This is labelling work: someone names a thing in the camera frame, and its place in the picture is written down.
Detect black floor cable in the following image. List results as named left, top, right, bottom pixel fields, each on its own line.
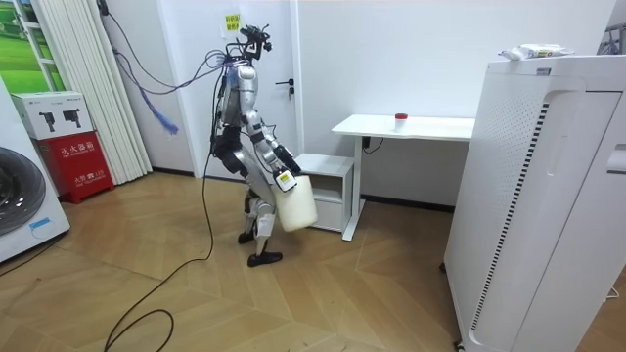
left=102, top=72, right=227, bottom=352

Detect white cardboard box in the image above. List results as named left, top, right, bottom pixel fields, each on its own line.
left=10, top=90, right=95, bottom=142

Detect red fire equipment cabinet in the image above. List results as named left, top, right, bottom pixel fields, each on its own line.
left=31, top=129, right=115, bottom=205

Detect white door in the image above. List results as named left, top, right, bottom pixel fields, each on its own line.
left=156, top=0, right=300, bottom=180

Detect black desk cable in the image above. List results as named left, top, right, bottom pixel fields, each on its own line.
left=361, top=136, right=385, bottom=156

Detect small white cabinet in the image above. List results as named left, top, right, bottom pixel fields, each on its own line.
left=293, top=152, right=356, bottom=235

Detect white washing machine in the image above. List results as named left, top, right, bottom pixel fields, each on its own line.
left=0, top=74, right=71, bottom=264

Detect white desk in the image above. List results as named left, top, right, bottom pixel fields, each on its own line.
left=331, top=113, right=477, bottom=243

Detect robot body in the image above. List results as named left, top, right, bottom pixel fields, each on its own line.
left=210, top=22, right=274, bottom=178

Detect black door handle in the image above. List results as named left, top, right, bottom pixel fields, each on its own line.
left=274, top=77, right=296, bottom=102

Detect white wet wipes pack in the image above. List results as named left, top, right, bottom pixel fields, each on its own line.
left=497, top=43, right=577, bottom=63

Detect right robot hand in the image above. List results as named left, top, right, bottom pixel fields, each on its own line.
left=272, top=145, right=303, bottom=194

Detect white plastic bin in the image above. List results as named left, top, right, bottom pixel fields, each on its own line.
left=270, top=174, right=320, bottom=234

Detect large white appliance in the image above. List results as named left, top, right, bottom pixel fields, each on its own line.
left=441, top=53, right=626, bottom=352

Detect cable bundle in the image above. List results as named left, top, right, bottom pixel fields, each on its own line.
left=96, top=0, right=231, bottom=137

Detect white folding partition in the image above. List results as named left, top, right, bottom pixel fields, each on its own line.
left=28, top=0, right=155, bottom=187

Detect robot legs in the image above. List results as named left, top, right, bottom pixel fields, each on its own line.
left=228, top=145, right=285, bottom=269

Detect green landscape poster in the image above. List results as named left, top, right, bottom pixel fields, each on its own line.
left=0, top=0, right=67, bottom=96

